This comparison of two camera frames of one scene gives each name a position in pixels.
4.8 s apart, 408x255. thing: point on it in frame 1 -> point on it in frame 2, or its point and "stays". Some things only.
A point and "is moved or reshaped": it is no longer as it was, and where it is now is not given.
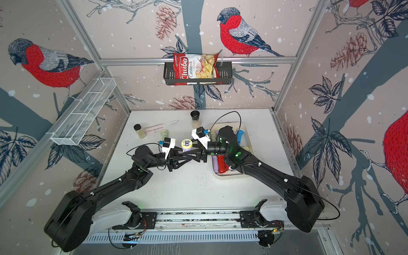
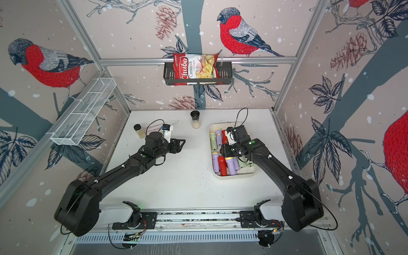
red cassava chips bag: x=195 y=66 stays
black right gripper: x=197 y=146 -> x=224 y=149
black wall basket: x=225 y=75 stays
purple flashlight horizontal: x=186 y=145 is moved or reshaped
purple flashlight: x=215 y=163 stays
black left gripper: x=170 y=161 -> x=178 y=148
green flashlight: x=213 y=136 stays
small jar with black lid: x=140 y=131 stays
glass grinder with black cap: x=195 y=119 stays
